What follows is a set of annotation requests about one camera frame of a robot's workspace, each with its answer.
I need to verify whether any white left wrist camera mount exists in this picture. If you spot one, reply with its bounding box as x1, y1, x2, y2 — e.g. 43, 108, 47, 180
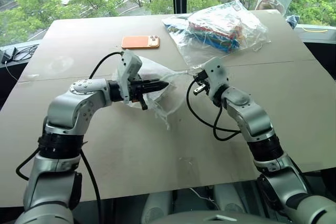
116, 49, 143, 104

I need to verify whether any clear bag of colourful packs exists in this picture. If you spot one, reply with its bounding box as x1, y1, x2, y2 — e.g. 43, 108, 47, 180
161, 0, 272, 65

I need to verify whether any black power adapter with cables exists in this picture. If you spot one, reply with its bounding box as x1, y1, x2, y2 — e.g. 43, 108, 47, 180
0, 45, 39, 65

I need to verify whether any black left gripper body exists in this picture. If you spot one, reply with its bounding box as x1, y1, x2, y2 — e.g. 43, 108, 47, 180
128, 74, 149, 111

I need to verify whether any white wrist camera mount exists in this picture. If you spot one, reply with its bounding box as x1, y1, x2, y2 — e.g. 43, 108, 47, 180
201, 56, 228, 97
116, 49, 143, 104

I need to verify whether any grey rounded shape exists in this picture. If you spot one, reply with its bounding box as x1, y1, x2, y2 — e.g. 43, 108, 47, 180
212, 181, 259, 221
141, 190, 174, 224

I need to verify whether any blue cloth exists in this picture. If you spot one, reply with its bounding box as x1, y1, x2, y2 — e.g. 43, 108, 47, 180
285, 14, 301, 29

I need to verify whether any yellow cable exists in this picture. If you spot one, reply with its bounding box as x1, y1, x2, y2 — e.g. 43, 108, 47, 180
301, 25, 329, 34

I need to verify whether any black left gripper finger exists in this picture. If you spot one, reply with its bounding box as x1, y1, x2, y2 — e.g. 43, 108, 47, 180
143, 79, 169, 87
143, 85, 167, 94

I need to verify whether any orange smartphone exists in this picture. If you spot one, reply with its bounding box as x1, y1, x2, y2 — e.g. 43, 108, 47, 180
121, 35, 161, 50

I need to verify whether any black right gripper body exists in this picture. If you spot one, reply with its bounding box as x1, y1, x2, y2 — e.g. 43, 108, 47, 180
193, 69, 212, 96

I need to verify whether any thin white cable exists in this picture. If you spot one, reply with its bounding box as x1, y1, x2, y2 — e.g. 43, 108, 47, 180
188, 187, 220, 205
3, 60, 19, 81

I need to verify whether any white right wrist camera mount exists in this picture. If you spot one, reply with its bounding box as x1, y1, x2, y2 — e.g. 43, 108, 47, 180
201, 56, 228, 97

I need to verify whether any clear plastic drawstring bag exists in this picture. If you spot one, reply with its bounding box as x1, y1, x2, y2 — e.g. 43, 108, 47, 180
112, 56, 196, 131

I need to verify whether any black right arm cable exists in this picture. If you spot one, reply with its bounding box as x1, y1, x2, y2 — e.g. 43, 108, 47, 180
186, 80, 242, 141

